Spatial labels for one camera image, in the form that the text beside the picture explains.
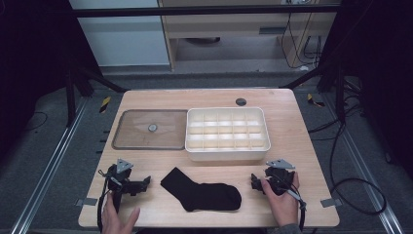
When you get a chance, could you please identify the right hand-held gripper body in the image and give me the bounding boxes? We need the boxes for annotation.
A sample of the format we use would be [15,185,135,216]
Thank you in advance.
[264,158,297,197]

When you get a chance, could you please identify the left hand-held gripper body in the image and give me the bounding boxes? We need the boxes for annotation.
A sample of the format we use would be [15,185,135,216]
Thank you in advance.
[106,158,146,213]

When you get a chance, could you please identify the white divided storage box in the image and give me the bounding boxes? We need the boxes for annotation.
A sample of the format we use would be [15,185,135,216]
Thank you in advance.
[184,106,272,163]

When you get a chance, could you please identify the black sock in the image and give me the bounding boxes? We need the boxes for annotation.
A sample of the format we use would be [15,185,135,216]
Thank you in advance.
[160,167,243,213]

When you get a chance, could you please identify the person's right hand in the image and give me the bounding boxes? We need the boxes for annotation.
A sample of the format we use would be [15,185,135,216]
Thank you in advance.
[260,172,301,228]

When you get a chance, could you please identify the person's left hand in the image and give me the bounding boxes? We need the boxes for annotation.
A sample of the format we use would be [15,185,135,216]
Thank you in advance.
[101,191,141,234]

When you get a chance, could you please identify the transparent brown lid with knob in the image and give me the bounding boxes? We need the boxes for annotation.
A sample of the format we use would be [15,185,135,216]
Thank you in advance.
[111,108,189,151]

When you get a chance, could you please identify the person's grey sleeve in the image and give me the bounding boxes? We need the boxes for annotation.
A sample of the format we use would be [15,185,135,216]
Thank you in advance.
[267,222,304,234]

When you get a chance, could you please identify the yellow black striped tape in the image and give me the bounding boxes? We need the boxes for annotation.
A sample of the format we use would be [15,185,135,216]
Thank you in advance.
[98,96,112,115]
[306,93,326,108]

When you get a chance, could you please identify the black metal stand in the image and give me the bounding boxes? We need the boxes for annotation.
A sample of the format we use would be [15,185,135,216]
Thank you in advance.
[63,57,130,129]
[280,57,348,125]

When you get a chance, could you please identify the white cabinet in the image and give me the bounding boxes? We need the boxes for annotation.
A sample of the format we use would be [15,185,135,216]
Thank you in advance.
[68,0,171,68]

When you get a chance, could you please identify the light wooden desk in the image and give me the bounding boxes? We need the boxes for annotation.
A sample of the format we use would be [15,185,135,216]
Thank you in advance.
[157,0,339,71]

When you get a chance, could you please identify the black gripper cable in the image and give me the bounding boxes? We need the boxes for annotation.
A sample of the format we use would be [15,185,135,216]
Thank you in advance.
[284,186,308,232]
[96,168,114,234]

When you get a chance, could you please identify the grey metal table bracket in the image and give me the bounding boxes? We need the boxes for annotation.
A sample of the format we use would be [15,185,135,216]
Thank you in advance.
[74,197,98,208]
[319,197,344,209]

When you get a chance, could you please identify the aluminium floor rail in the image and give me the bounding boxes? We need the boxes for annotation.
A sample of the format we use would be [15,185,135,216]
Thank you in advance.
[320,93,406,234]
[9,97,91,234]

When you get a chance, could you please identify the black looped floor cable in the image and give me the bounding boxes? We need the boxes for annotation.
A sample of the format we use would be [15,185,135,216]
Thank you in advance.
[307,97,388,216]

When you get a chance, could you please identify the thin black floor cable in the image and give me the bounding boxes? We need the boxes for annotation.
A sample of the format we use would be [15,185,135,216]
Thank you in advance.
[23,110,50,133]

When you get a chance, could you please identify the black cables under desk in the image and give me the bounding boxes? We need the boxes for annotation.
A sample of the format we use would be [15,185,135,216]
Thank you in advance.
[280,12,323,71]

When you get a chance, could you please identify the black horizontal frame bar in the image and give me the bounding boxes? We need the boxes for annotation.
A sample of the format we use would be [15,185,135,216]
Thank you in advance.
[68,4,343,20]

